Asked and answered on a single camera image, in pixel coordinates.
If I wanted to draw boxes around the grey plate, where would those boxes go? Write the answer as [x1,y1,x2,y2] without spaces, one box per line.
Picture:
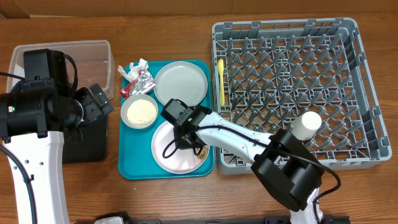
[154,61,208,106]

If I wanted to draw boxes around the pink plate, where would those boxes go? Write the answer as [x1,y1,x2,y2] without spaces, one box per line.
[151,121,210,174]

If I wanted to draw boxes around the grey dishwasher rack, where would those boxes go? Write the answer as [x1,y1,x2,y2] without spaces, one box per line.
[211,17,392,170]

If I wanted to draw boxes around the teal serving tray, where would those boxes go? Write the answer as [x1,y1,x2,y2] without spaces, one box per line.
[118,60,216,180]

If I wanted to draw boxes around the clear plastic bin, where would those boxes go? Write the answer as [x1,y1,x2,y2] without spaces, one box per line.
[8,40,115,100]

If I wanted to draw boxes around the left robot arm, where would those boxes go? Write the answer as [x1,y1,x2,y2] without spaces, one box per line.
[1,49,114,223]

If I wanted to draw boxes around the crumpled foil wrapper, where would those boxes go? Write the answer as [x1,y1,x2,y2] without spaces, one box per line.
[118,58,156,100]

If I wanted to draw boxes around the black waste tray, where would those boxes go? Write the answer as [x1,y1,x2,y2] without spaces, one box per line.
[62,116,108,164]

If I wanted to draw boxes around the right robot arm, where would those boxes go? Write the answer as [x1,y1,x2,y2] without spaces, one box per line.
[161,99,325,223]

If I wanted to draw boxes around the golden food scrap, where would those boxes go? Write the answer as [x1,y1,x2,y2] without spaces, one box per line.
[197,146,208,160]

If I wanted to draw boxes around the yellow plastic spoon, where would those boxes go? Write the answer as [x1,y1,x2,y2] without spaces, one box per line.
[217,58,225,106]

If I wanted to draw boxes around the grey bowl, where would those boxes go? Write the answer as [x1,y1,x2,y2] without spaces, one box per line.
[121,94,159,129]

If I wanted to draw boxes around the white rice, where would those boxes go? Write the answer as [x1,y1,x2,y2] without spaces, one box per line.
[126,99,157,128]

